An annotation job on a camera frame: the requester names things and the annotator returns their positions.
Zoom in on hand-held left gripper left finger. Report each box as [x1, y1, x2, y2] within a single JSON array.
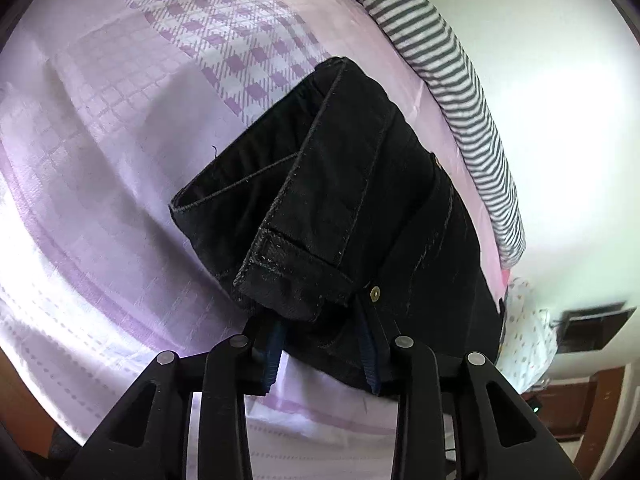
[[75, 316, 289, 480]]

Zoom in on brown wooden cabinet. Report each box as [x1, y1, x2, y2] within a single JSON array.
[[520, 365, 627, 463]]

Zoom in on dark wall box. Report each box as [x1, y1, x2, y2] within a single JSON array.
[[556, 301, 629, 354]]

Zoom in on pink cloth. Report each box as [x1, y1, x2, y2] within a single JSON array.
[[498, 266, 512, 313]]

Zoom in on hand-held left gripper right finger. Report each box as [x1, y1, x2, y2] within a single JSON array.
[[352, 292, 587, 480]]

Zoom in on purple plaid bed sheet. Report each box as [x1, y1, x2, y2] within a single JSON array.
[[0, 0, 506, 480]]

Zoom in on grey white striped duvet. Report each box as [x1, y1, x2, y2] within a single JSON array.
[[305, 0, 527, 266]]

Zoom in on black pants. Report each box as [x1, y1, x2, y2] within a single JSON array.
[[168, 56, 503, 397]]

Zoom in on white dotted cloth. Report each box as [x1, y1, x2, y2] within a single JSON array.
[[497, 276, 557, 395]]

